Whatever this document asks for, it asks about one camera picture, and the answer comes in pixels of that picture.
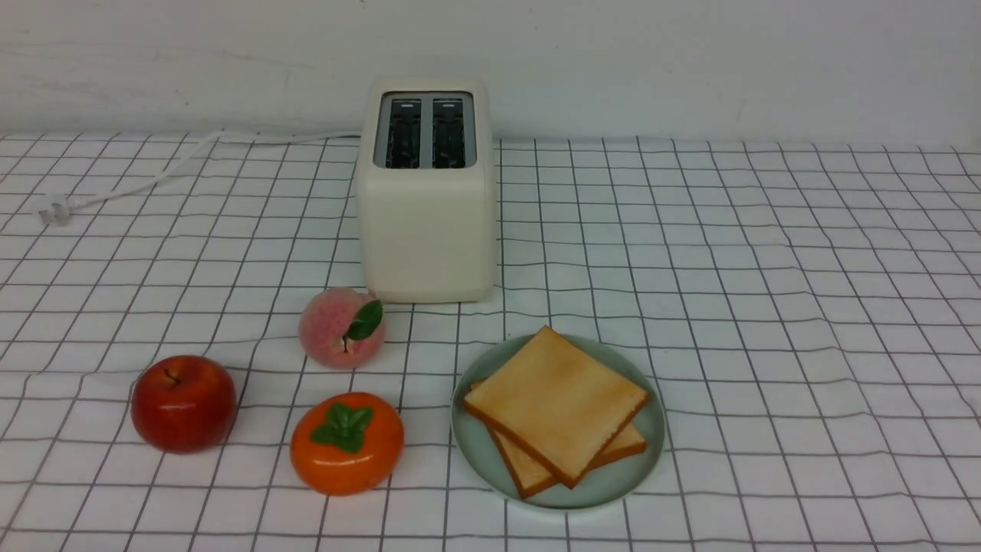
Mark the cream two-slot toaster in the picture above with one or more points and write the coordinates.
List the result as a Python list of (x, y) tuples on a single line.
[(426, 191)]

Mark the toasted bread slice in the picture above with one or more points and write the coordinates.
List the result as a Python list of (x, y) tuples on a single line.
[(554, 430), (548, 352)]

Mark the pink peach with leaf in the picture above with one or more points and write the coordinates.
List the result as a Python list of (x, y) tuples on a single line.
[(342, 328)]

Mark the light green round plate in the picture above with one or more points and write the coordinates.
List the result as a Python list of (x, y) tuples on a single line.
[(603, 486)]

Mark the red apple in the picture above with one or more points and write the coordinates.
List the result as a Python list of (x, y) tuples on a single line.
[(184, 404)]

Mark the orange persimmon with green leaf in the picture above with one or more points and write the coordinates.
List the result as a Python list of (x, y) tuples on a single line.
[(347, 444)]

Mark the white grid tablecloth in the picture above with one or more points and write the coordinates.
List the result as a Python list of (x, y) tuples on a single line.
[(810, 316)]

